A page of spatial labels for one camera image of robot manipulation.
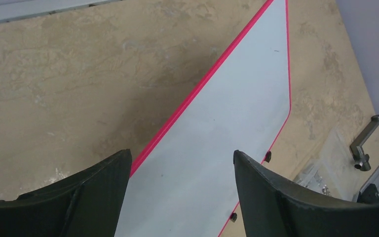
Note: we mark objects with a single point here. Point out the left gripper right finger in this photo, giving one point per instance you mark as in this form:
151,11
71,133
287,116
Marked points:
273,206

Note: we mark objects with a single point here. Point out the black whiteboard clip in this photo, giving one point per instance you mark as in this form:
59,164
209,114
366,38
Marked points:
268,156
233,217

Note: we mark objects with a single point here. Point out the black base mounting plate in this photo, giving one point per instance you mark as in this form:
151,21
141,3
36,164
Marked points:
370,195

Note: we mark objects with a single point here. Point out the clear plastic screw box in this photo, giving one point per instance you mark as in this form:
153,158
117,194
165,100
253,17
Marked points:
332,172

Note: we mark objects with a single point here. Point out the pink framed whiteboard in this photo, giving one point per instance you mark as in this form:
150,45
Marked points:
183,183

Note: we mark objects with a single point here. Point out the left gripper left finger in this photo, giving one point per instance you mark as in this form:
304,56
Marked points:
86,204

